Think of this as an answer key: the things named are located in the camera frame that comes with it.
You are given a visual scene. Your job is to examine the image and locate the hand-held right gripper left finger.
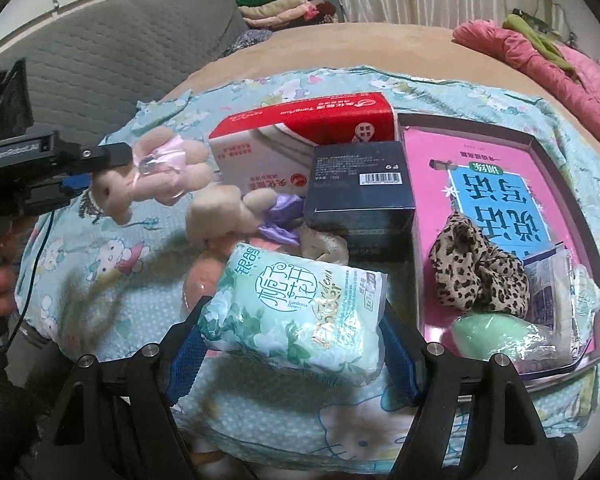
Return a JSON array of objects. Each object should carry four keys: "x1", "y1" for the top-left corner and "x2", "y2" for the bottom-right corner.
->
[{"x1": 40, "y1": 317, "x2": 206, "y2": 480}]

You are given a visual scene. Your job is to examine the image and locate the beige plush toy purple ribbon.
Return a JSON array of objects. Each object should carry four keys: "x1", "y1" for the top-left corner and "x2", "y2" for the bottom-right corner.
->
[{"x1": 186, "y1": 185, "x2": 306, "y2": 251}]

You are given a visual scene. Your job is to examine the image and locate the green egg sponge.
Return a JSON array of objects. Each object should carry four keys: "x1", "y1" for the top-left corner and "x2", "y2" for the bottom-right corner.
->
[{"x1": 450, "y1": 312, "x2": 556, "y2": 368}]

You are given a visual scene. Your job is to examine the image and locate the green cloth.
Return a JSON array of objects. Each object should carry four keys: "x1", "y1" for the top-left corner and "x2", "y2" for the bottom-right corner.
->
[{"x1": 502, "y1": 12, "x2": 581, "y2": 78}]

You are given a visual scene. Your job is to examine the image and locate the white and blue foil packet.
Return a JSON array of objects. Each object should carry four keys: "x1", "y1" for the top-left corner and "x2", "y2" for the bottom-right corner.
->
[{"x1": 522, "y1": 245, "x2": 600, "y2": 361}]

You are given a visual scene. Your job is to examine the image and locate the red and white carton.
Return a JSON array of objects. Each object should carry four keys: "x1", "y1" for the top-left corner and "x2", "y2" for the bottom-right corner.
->
[{"x1": 209, "y1": 91, "x2": 398, "y2": 201}]

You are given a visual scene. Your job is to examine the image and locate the dark floral cloth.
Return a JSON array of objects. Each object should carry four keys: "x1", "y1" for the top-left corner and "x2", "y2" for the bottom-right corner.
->
[{"x1": 222, "y1": 29, "x2": 273, "y2": 58}]

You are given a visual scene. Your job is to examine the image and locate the peach plush ball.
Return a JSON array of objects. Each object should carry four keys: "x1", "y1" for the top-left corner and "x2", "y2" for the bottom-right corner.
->
[{"x1": 182, "y1": 255, "x2": 231, "y2": 313}]

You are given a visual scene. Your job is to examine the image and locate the green floral tissue pack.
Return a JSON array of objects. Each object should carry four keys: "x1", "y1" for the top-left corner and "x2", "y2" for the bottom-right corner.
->
[{"x1": 197, "y1": 241, "x2": 388, "y2": 386}]

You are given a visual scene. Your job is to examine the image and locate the person's left hand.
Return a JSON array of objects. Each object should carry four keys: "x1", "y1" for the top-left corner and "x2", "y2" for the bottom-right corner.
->
[{"x1": 0, "y1": 217, "x2": 37, "y2": 318}]

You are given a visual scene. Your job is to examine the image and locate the stack of folded clothes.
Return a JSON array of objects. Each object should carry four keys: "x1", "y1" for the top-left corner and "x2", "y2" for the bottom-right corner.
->
[{"x1": 237, "y1": 0, "x2": 341, "y2": 28}]

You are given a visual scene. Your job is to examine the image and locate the beige bed sheet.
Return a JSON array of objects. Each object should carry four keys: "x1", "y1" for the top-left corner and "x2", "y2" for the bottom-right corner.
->
[{"x1": 160, "y1": 20, "x2": 600, "y2": 201}]

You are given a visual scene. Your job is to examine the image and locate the beige plush bear pink bow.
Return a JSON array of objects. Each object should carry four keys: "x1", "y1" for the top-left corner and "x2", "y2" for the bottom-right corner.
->
[{"x1": 87, "y1": 127, "x2": 216, "y2": 223}]

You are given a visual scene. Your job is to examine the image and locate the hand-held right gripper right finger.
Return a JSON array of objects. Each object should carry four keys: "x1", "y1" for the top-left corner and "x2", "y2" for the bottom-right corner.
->
[{"x1": 380, "y1": 305, "x2": 553, "y2": 480}]

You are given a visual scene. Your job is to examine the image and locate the grey quilted cover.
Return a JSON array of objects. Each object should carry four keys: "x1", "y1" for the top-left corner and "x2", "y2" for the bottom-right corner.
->
[{"x1": 0, "y1": 0, "x2": 251, "y2": 161}]

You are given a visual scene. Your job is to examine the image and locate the shallow dark cardboard box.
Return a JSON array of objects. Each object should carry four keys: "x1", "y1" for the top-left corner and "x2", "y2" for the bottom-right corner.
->
[{"x1": 396, "y1": 112, "x2": 600, "y2": 391}]

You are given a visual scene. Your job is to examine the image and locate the pink quilt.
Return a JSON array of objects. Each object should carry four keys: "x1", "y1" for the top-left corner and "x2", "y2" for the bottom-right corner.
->
[{"x1": 452, "y1": 20, "x2": 600, "y2": 146}]

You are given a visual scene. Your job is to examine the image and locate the light blue cartoon printed blanket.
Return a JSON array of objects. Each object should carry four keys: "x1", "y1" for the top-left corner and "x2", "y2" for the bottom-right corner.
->
[{"x1": 17, "y1": 65, "x2": 600, "y2": 461}]

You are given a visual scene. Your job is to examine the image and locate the black cable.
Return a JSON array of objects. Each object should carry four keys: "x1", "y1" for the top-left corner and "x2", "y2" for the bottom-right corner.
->
[{"x1": 0, "y1": 207, "x2": 58, "y2": 361}]

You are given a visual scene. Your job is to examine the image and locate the dark navy box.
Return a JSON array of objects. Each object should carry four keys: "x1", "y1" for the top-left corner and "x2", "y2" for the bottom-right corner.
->
[{"x1": 302, "y1": 141, "x2": 416, "y2": 261}]

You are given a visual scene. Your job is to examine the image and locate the leopard print scrunchie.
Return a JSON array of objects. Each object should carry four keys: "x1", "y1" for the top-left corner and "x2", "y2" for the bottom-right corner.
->
[{"x1": 428, "y1": 211, "x2": 531, "y2": 318}]

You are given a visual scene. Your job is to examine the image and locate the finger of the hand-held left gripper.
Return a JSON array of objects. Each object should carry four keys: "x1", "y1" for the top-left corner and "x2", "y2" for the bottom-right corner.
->
[
  {"x1": 62, "y1": 172, "x2": 95, "y2": 197},
  {"x1": 60, "y1": 142, "x2": 132, "y2": 177}
]

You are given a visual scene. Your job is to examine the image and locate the cream floral scrunchie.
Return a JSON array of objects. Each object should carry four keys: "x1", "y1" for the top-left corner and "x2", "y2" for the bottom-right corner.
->
[{"x1": 295, "y1": 225, "x2": 351, "y2": 266}]

